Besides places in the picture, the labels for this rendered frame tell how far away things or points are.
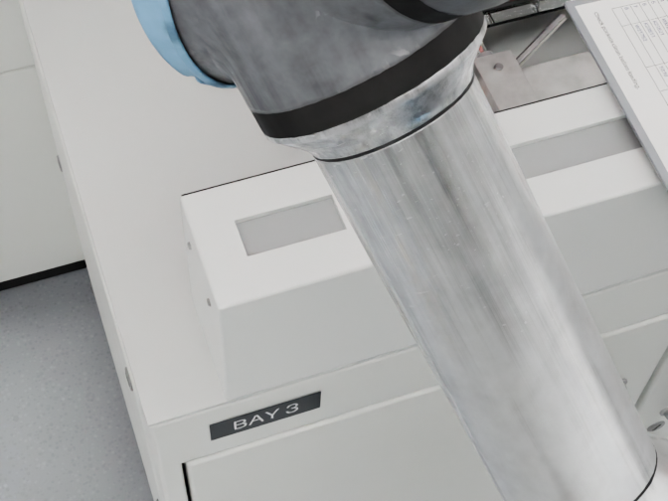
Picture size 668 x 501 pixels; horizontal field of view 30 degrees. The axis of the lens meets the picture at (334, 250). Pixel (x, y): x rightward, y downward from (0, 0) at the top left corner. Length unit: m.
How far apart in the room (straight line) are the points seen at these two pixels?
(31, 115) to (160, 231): 0.61
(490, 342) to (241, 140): 0.50
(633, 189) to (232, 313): 0.29
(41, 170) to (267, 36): 1.17
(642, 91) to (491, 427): 0.37
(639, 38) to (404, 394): 0.34
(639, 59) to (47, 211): 1.01
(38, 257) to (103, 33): 0.75
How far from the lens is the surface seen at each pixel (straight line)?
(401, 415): 1.07
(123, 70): 1.11
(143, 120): 1.08
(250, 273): 0.82
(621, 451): 0.66
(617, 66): 0.95
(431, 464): 1.21
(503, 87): 1.00
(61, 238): 1.82
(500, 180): 0.58
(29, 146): 1.64
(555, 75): 1.05
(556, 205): 0.87
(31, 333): 1.93
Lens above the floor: 1.67
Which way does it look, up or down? 58 degrees down
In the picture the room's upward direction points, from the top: 4 degrees clockwise
